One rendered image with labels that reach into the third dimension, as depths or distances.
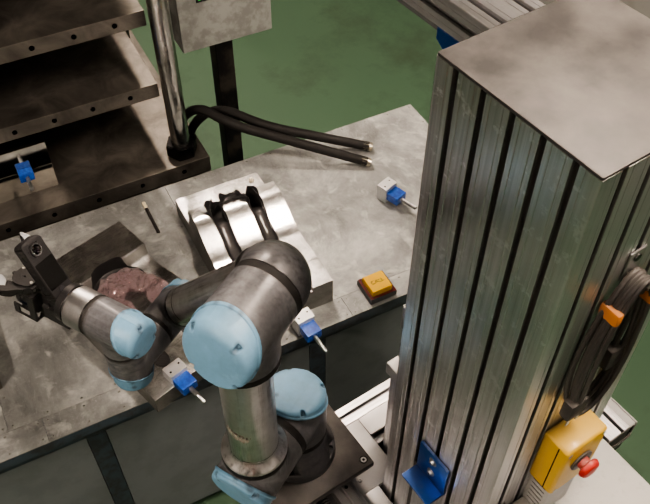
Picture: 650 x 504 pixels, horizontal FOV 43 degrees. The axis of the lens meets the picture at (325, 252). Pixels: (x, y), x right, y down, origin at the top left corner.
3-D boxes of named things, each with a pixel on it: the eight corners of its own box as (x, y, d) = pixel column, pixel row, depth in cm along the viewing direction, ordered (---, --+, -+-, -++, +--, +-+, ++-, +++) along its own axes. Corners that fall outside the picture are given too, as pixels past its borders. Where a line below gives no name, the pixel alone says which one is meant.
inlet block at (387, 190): (420, 210, 246) (422, 197, 242) (409, 219, 244) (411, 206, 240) (386, 189, 252) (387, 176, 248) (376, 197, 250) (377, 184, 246)
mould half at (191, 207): (332, 300, 224) (333, 268, 213) (244, 336, 216) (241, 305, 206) (257, 186, 253) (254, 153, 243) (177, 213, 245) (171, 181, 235)
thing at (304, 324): (334, 353, 212) (334, 341, 208) (318, 362, 211) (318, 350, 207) (307, 318, 220) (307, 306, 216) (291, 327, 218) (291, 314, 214)
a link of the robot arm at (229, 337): (307, 462, 155) (302, 278, 114) (265, 529, 147) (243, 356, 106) (254, 433, 159) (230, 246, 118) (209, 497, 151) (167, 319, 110)
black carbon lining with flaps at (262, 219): (302, 277, 220) (302, 253, 213) (247, 298, 215) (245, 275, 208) (250, 195, 241) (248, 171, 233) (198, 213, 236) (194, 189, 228)
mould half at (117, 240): (239, 350, 213) (236, 325, 204) (158, 412, 201) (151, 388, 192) (126, 247, 236) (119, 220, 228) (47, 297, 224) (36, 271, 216)
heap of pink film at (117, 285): (198, 318, 212) (194, 300, 206) (142, 359, 204) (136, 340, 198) (138, 263, 224) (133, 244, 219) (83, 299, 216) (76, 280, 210)
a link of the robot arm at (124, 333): (134, 373, 139) (125, 344, 132) (84, 346, 142) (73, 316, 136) (163, 339, 143) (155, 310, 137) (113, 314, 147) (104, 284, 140)
